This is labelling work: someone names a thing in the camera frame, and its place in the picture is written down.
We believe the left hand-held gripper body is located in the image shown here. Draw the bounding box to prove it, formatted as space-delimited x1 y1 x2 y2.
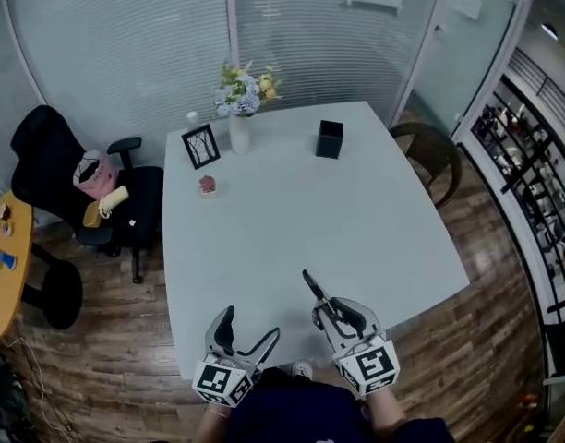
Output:
191 348 266 409

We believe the person's dark blue clothing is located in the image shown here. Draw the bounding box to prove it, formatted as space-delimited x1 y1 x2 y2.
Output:
224 365 452 443

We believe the white ribbed vase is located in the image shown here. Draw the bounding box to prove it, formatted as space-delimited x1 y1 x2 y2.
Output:
227 113 252 156

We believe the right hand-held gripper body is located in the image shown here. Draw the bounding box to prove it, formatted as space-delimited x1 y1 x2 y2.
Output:
331 330 401 400

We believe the person's left forearm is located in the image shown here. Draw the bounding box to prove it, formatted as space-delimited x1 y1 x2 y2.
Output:
199 401 234 443

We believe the black bag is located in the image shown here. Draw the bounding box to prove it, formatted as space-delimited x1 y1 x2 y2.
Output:
0 339 39 443

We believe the brown wooden chair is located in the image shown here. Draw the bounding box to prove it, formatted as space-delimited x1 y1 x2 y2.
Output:
387 121 463 210

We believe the round wooden side table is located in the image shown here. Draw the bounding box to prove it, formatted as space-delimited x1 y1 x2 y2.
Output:
0 189 36 340

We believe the black square pen holder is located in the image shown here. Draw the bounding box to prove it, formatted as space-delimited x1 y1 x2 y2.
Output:
315 119 344 160

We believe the yellow pouch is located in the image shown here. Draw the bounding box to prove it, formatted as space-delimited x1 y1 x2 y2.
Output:
82 199 103 228

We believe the person's white shoe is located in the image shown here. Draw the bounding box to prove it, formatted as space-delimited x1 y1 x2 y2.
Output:
277 359 315 380

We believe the small red potted plant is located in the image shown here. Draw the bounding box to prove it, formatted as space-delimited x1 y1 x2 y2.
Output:
198 174 220 200

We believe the artificial flower bouquet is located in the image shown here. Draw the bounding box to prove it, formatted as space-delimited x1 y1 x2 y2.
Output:
211 59 283 120

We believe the black office chair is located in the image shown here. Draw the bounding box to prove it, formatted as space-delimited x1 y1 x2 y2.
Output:
9 104 165 331

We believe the cream rolled cloth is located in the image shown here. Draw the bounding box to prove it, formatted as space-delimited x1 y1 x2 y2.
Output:
98 184 129 217

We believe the person's right forearm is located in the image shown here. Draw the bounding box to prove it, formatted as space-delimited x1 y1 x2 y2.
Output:
364 388 409 443

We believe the pink and white bag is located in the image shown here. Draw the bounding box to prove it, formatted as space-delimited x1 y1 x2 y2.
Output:
72 149 118 200

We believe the black picture frame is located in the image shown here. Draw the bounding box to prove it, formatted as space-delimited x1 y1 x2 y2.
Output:
180 123 222 171

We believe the black metal shelf rack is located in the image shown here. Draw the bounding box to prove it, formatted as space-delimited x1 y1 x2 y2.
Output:
469 46 565 313

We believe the white floor cable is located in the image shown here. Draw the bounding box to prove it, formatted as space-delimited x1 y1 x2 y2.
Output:
5 337 80 443

